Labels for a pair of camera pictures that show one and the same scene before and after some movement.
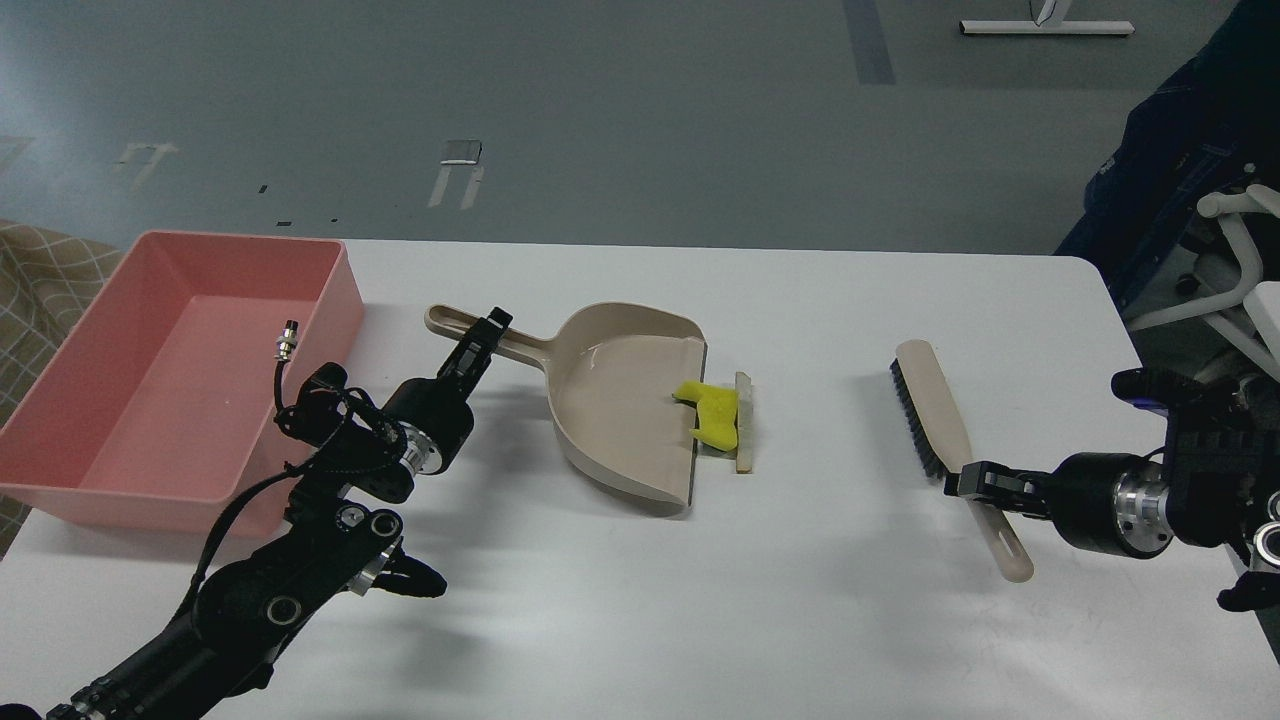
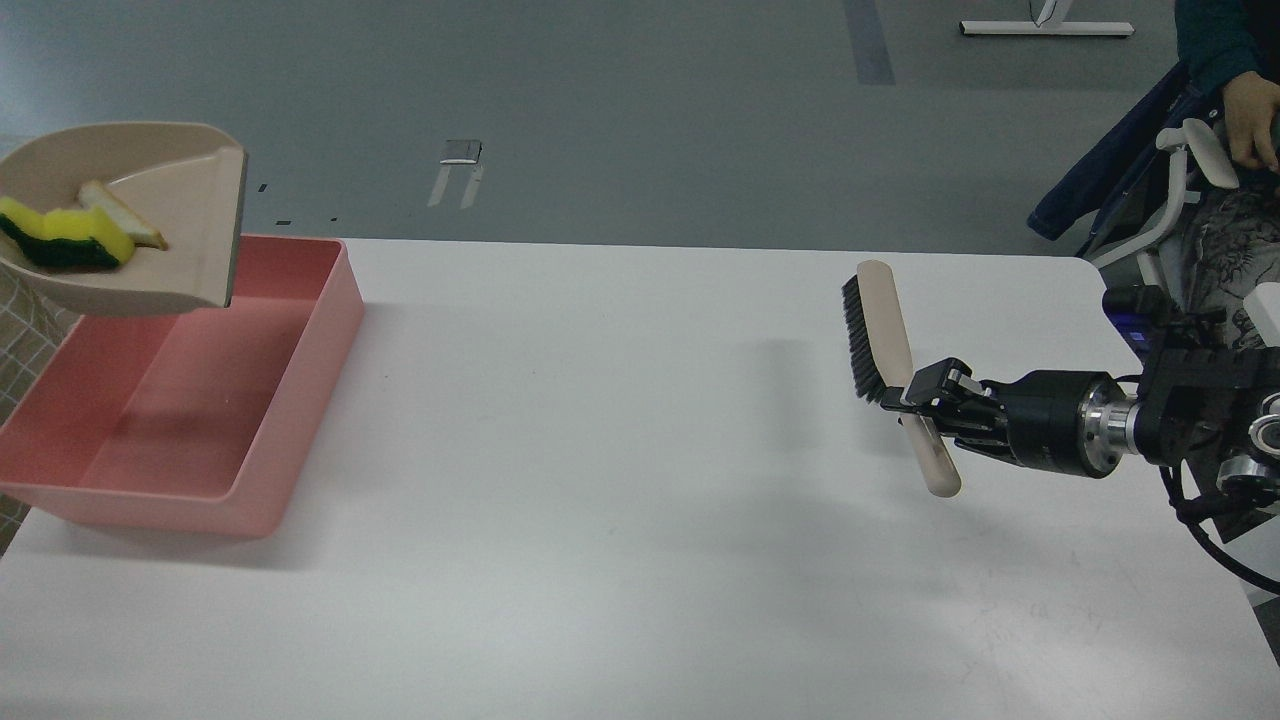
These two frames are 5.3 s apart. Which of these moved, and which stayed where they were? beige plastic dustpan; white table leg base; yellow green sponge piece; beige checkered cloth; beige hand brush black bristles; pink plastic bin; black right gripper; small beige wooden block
Moved: beige plastic dustpan; small beige wooden block; black right gripper; beige hand brush black bristles; yellow green sponge piece
Stayed: white table leg base; pink plastic bin; beige checkered cloth
